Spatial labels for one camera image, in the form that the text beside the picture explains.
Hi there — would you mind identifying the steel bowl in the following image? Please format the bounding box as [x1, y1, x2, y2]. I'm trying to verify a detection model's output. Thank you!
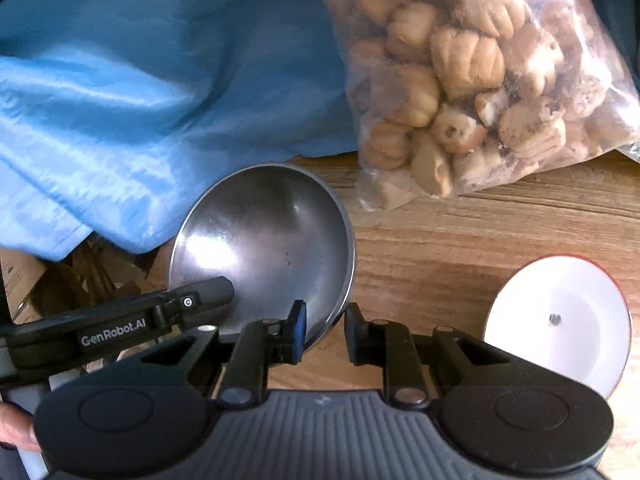
[167, 164, 356, 348]

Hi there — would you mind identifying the person's left hand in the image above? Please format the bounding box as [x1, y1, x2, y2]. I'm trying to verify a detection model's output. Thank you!
[0, 402, 41, 452]

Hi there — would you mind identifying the white bowl red rim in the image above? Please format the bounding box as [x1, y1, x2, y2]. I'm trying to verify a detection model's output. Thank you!
[483, 255, 634, 399]

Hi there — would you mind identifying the blue fabric cloth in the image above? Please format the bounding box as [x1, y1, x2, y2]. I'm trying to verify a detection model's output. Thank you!
[0, 0, 640, 264]

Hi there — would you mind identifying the clear bag of cookies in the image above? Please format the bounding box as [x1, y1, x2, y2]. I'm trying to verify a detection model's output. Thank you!
[323, 0, 639, 210]

